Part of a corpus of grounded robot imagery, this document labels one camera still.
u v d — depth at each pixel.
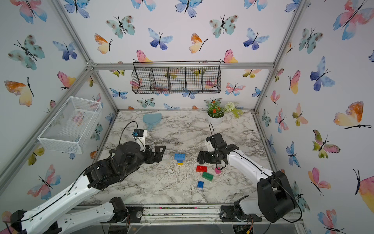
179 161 0.92
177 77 0.98
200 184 0.83
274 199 0.41
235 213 0.66
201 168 0.89
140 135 0.57
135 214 0.74
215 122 1.01
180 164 0.91
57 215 0.41
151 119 1.15
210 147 0.78
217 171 0.87
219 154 0.61
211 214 0.75
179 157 0.86
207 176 0.85
